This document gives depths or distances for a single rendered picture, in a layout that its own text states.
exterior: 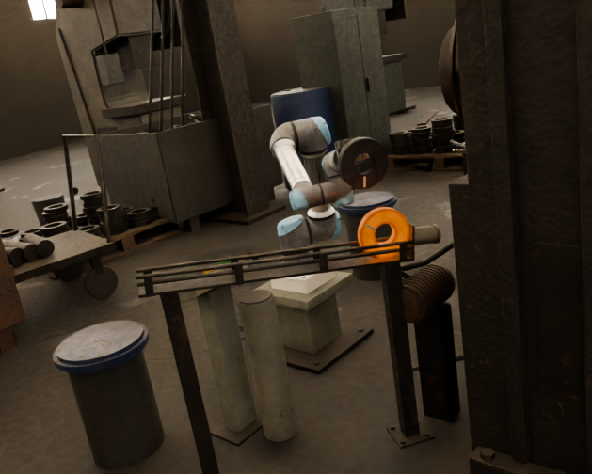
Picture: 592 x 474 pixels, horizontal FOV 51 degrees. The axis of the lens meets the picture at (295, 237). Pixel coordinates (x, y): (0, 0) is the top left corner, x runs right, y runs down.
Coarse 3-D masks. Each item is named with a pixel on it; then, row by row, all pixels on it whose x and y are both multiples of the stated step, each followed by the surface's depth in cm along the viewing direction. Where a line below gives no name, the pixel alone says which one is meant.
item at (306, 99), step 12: (276, 96) 554; (288, 96) 543; (300, 96) 541; (312, 96) 542; (324, 96) 547; (276, 108) 558; (288, 108) 547; (300, 108) 544; (312, 108) 545; (324, 108) 549; (276, 120) 565; (288, 120) 551; (300, 156) 558
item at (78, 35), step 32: (64, 0) 643; (96, 0) 649; (128, 0) 656; (160, 0) 698; (64, 32) 695; (96, 32) 665; (128, 32) 659; (160, 32) 714; (64, 64) 714; (96, 64) 685; (128, 64) 677; (96, 96) 700; (128, 96) 720; (96, 128) 717; (96, 160) 738
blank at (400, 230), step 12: (372, 216) 182; (384, 216) 183; (396, 216) 184; (360, 228) 183; (372, 228) 183; (396, 228) 185; (408, 228) 186; (360, 240) 183; (372, 240) 184; (396, 240) 186; (396, 252) 187
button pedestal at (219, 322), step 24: (216, 288) 208; (216, 312) 209; (216, 336) 210; (216, 360) 215; (240, 360) 219; (216, 384) 220; (240, 384) 220; (240, 408) 221; (216, 432) 224; (240, 432) 222
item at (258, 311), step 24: (240, 312) 203; (264, 312) 200; (264, 336) 202; (264, 360) 205; (264, 384) 207; (288, 384) 212; (264, 408) 211; (288, 408) 212; (264, 432) 216; (288, 432) 213
